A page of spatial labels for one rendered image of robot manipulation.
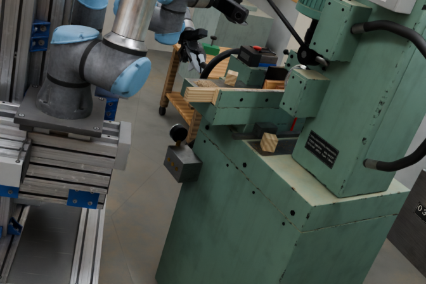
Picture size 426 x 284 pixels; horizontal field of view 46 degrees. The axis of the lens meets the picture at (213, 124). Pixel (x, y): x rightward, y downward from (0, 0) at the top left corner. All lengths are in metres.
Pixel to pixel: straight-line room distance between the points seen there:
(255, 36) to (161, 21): 2.51
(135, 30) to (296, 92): 0.47
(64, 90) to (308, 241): 0.78
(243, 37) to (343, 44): 2.63
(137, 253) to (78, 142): 0.93
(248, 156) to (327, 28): 0.46
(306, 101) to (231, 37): 2.51
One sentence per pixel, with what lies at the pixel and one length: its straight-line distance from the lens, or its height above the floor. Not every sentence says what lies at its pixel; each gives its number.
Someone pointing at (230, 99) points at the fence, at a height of 0.93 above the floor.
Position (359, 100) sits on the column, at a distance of 1.36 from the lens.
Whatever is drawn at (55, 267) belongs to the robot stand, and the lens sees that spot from 1.81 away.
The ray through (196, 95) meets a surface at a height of 0.92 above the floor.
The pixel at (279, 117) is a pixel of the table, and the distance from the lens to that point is 1.64.
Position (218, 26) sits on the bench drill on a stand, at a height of 0.58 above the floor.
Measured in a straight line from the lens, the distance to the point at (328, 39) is 1.34.
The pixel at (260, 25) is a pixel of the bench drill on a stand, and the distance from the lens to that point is 3.96.
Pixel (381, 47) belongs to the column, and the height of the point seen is 1.22.
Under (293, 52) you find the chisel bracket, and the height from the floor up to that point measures 1.06.
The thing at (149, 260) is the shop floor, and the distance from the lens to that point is 2.22.
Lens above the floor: 1.45
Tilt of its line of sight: 24 degrees down
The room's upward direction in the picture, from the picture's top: 17 degrees clockwise
